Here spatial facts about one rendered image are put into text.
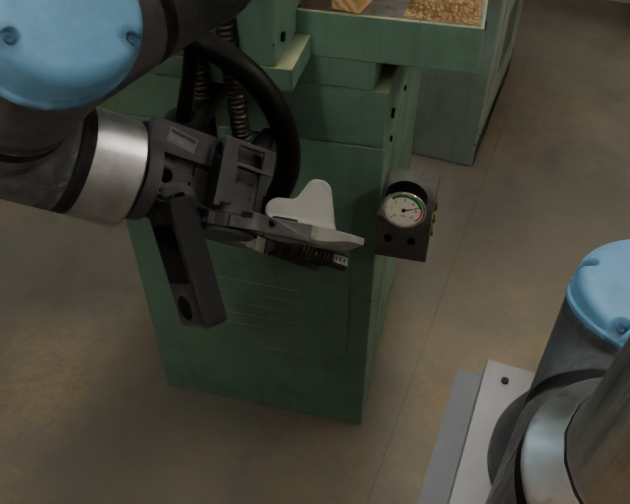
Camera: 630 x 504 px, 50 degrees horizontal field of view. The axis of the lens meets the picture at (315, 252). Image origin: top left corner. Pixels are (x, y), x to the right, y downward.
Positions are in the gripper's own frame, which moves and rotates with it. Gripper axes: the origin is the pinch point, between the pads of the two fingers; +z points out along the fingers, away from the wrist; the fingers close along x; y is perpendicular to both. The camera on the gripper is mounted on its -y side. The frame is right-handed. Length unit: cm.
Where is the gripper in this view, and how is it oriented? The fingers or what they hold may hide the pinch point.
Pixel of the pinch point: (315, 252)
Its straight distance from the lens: 67.1
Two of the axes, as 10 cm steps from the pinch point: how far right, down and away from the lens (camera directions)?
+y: 1.6, -9.8, 1.4
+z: 7.8, 2.1, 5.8
